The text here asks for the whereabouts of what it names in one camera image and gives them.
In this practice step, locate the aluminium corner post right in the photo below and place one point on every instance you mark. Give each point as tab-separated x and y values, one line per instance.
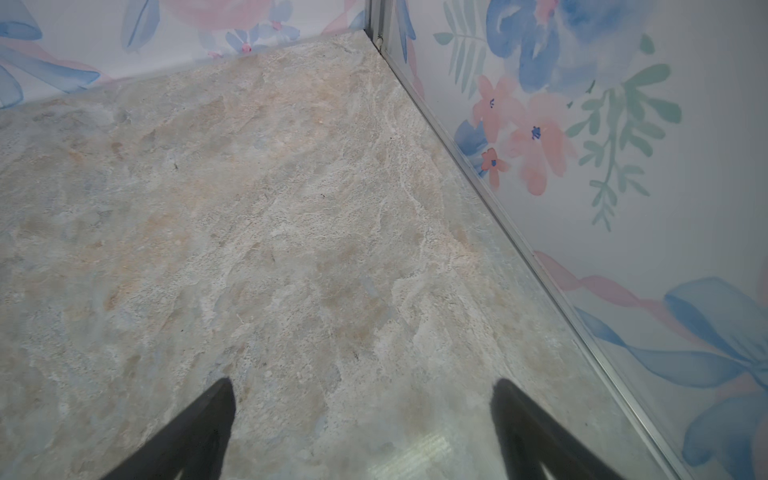
378	16

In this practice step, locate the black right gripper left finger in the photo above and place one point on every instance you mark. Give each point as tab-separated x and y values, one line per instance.
192	446

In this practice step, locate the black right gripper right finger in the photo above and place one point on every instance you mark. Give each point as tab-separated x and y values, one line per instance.
534	445

